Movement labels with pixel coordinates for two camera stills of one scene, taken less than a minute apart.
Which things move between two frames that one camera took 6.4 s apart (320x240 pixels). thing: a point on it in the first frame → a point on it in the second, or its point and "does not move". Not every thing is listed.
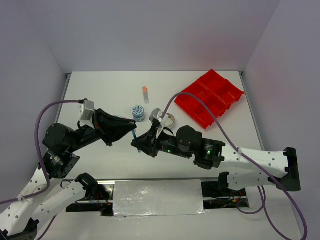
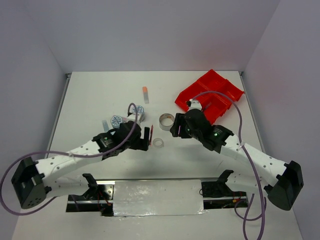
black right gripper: [146, 144] → [179, 120]
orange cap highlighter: [146, 94] does not move
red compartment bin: [215, 91] does not move
